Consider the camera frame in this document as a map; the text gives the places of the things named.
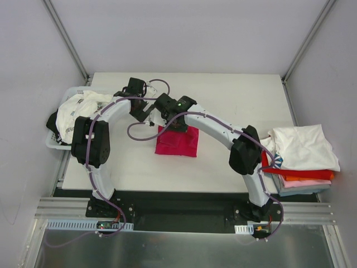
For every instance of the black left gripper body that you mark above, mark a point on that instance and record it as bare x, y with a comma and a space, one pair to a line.
140, 113

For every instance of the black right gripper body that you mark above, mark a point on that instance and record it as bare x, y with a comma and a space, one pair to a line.
181, 126

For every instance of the magenta t-shirt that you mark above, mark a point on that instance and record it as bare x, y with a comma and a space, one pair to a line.
178, 143

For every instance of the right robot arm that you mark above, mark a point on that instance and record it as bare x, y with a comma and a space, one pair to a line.
243, 144

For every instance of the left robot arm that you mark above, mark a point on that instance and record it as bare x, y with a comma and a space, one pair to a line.
91, 138

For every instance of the white floral print t-shirt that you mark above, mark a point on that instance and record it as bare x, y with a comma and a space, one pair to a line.
82, 104

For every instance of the black garment in basket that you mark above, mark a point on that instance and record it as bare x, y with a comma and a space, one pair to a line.
51, 122

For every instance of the pink folded t-shirt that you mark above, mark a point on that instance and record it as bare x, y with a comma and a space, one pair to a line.
305, 183

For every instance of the grey folded t-shirt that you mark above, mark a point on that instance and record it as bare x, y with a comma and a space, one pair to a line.
283, 192

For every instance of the white folded t-shirt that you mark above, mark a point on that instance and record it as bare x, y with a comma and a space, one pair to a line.
301, 149

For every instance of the red folded t-shirt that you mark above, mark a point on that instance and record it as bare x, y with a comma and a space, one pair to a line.
318, 174

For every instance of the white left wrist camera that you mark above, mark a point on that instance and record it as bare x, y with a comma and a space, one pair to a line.
151, 91

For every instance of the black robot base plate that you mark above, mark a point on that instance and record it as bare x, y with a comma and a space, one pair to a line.
184, 211

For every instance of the aluminium frame post left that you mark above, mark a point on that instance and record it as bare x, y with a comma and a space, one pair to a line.
51, 9

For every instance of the aluminium frame post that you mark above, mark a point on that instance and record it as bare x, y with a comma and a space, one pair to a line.
51, 9
307, 41

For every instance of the white slotted cable duct right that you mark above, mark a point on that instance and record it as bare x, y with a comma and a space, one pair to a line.
244, 229

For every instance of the white slotted cable duct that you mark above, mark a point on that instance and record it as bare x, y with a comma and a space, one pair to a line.
244, 229
88, 225

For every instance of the aluminium front rail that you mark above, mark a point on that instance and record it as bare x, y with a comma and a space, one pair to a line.
289, 212

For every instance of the white slotted cable duct left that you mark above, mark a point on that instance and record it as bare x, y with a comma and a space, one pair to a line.
88, 225

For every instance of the aluminium frame post right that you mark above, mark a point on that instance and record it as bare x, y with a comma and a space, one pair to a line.
307, 41

